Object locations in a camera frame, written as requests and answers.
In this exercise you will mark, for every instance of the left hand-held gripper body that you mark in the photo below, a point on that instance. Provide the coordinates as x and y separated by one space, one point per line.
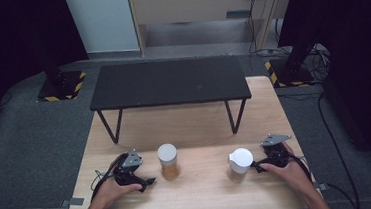
125 174

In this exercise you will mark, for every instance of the black stand with striped base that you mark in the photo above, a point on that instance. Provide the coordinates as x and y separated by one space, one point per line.
61 85
291 72

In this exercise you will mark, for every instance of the person's left hand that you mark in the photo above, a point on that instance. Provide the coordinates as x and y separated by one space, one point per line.
113 193

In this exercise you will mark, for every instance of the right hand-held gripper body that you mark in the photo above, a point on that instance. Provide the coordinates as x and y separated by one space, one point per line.
276 154

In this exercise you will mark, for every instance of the person's right hand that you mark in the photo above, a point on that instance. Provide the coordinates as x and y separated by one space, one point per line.
292 176

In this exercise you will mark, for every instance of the wooden cabinet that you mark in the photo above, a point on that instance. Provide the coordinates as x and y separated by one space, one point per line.
192 7

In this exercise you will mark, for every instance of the orange spice jar round lid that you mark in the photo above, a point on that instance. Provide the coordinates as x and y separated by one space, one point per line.
168 162

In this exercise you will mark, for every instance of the white panel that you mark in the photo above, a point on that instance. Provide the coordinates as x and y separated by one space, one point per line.
103 20

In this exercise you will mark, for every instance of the dark curtain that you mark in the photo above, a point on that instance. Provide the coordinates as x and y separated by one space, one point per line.
355 37
7 38

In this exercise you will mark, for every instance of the grey metal strip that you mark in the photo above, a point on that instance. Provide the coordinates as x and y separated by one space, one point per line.
238 14

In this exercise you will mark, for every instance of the brown spice jar spouted lid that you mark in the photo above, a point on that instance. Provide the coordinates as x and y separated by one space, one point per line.
240 162

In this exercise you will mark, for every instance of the grey tape piece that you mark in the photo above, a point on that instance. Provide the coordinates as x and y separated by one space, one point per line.
72 202
321 186

